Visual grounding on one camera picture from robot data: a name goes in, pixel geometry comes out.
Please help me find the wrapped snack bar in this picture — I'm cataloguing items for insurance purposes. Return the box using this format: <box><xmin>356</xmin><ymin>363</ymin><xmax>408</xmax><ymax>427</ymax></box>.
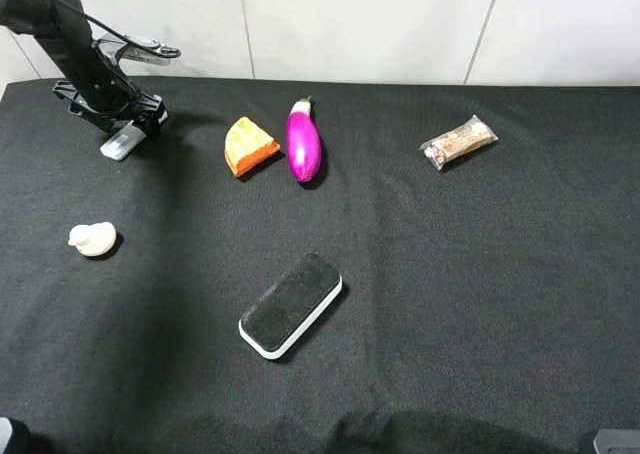
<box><xmin>419</xmin><ymin>115</ymin><xmax>499</xmax><ymax>171</ymax></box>

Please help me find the orange waffle wedge toy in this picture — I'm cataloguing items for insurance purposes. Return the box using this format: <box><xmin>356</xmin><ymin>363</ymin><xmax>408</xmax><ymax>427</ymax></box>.
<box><xmin>224</xmin><ymin>117</ymin><xmax>280</xmax><ymax>178</ymax></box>

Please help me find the purple toy eggplant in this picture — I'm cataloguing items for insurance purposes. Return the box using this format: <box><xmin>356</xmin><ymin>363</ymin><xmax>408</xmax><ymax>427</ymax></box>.
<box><xmin>286</xmin><ymin>96</ymin><xmax>322</xmax><ymax>183</ymax></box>

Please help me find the black cloth table cover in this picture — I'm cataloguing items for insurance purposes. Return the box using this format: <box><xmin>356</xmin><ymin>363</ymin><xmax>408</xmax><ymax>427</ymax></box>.
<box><xmin>1</xmin><ymin>78</ymin><xmax>639</xmax><ymax>453</ymax></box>

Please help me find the grey device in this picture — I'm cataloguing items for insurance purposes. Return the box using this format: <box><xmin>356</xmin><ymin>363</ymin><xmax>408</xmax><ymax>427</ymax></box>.
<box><xmin>0</xmin><ymin>417</ymin><xmax>14</xmax><ymax>454</ymax></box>
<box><xmin>593</xmin><ymin>429</ymin><xmax>640</xmax><ymax>454</ymax></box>

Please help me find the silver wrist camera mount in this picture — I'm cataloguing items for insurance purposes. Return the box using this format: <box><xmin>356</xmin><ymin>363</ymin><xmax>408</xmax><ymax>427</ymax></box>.
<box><xmin>96</xmin><ymin>34</ymin><xmax>181</xmax><ymax>66</ymax></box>

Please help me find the grey device bottom right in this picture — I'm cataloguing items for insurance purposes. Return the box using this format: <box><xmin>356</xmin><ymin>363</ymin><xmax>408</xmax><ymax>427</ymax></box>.
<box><xmin>593</xmin><ymin>429</ymin><xmax>640</xmax><ymax>454</ymax></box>

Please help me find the grey device bottom left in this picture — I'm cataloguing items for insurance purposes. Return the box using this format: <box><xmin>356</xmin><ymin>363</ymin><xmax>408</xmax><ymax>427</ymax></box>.
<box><xmin>0</xmin><ymin>417</ymin><xmax>14</xmax><ymax>454</ymax></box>

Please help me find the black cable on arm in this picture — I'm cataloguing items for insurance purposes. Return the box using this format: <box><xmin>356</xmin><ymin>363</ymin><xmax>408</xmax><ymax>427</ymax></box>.
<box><xmin>9</xmin><ymin>0</ymin><xmax>182</xmax><ymax>59</ymax></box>

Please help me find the black white board eraser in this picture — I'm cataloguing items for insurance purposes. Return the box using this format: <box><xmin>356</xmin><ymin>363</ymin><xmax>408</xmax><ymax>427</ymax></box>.
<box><xmin>238</xmin><ymin>253</ymin><xmax>343</xmax><ymax>361</ymax></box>

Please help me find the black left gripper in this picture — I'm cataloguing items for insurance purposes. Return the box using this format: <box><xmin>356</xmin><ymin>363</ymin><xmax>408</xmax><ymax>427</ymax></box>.
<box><xmin>53</xmin><ymin>63</ymin><xmax>165</xmax><ymax>139</ymax></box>

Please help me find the cream rubber duck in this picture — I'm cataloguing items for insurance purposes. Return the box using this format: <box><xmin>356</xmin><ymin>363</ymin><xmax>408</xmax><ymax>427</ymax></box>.
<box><xmin>68</xmin><ymin>222</ymin><xmax>117</xmax><ymax>257</ymax></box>

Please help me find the translucent plastic case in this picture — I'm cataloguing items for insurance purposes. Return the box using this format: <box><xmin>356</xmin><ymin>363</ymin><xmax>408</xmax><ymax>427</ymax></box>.
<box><xmin>100</xmin><ymin>112</ymin><xmax>169</xmax><ymax>162</ymax></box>

